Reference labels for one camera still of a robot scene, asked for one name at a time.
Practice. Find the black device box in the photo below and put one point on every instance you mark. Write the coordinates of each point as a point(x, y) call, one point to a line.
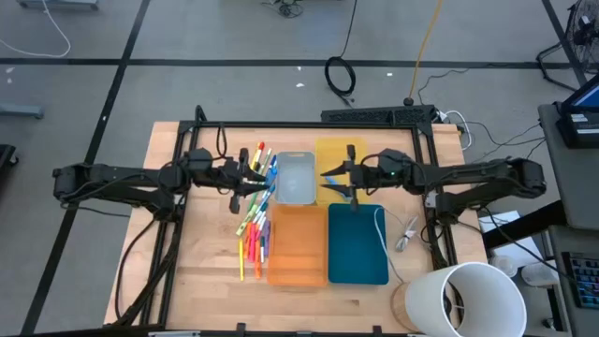
point(580, 133)

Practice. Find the computer monitor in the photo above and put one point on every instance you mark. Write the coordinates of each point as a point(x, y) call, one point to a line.
point(587, 98)

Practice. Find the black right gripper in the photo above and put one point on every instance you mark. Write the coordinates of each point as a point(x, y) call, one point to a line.
point(354, 204)

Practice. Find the teal plastic bin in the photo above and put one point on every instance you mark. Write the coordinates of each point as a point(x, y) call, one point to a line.
point(355, 248)

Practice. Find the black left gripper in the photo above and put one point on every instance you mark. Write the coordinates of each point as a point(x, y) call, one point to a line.
point(235, 204)

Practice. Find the white marker pink cap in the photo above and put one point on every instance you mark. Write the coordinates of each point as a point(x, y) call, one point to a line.
point(260, 227)

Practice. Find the yellow translucent plastic bin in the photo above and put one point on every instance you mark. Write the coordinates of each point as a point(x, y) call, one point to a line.
point(334, 152)

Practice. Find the orange highlighter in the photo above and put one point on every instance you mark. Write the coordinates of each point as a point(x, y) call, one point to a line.
point(247, 241)
point(258, 262)

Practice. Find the black aluminium table frame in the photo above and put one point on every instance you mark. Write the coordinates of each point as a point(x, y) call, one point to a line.
point(304, 124)

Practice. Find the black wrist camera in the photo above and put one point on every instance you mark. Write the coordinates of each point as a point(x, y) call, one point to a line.
point(367, 178)
point(228, 174)

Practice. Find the green and white marker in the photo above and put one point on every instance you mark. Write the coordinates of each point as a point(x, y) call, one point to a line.
point(266, 161)

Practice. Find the grey side desk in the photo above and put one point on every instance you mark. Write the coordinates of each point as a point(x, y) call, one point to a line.
point(557, 243)
point(580, 187)

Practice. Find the wooden lamp base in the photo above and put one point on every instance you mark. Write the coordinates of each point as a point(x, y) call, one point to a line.
point(400, 306)

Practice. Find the black floor fan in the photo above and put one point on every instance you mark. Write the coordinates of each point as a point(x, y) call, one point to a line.
point(585, 33)

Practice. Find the orange translucent plastic bin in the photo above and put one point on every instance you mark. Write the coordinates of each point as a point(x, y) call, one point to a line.
point(297, 248)

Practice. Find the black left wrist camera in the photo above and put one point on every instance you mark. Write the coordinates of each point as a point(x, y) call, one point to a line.
point(228, 174)

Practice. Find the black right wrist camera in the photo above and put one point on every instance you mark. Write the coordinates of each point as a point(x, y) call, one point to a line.
point(367, 178)

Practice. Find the black perforated power strip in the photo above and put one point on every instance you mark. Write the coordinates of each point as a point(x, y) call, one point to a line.
point(374, 115)

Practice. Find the grey plastic bin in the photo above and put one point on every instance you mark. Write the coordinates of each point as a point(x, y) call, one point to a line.
point(295, 180)

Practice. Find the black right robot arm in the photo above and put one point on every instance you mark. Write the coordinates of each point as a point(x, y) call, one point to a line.
point(468, 175)

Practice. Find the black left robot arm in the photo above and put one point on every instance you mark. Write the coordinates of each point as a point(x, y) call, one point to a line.
point(117, 180)

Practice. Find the yellow marker with red cap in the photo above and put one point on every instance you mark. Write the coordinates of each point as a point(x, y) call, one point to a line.
point(257, 156)

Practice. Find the white marker teal cap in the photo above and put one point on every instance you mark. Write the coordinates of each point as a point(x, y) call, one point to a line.
point(260, 213)

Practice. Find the grey stand foot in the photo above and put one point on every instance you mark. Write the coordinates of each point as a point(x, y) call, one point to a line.
point(56, 4)
point(21, 111)

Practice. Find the white lamp shade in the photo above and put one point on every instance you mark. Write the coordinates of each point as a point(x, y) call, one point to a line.
point(430, 304)

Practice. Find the clear plastic cup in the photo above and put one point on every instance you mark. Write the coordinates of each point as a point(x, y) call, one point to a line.
point(504, 266)
point(538, 275)

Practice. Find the purple highlighter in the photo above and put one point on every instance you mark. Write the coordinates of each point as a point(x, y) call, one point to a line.
point(267, 236)

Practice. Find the black side table beam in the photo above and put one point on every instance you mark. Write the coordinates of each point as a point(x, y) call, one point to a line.
point(524, 224)

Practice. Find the white marker green cap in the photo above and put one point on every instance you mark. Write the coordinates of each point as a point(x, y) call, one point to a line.
point(262, 250)

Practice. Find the blue highlighter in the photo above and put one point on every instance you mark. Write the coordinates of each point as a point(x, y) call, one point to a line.
point(334, 181)

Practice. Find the white paper sheet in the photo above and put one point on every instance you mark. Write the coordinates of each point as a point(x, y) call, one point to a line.
point(515, 248)

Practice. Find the black keyboard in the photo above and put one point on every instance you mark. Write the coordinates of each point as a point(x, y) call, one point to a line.
point(587, 281)

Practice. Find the thin yellow marker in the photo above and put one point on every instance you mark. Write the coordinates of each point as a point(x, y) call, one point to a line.
point(241, 259)

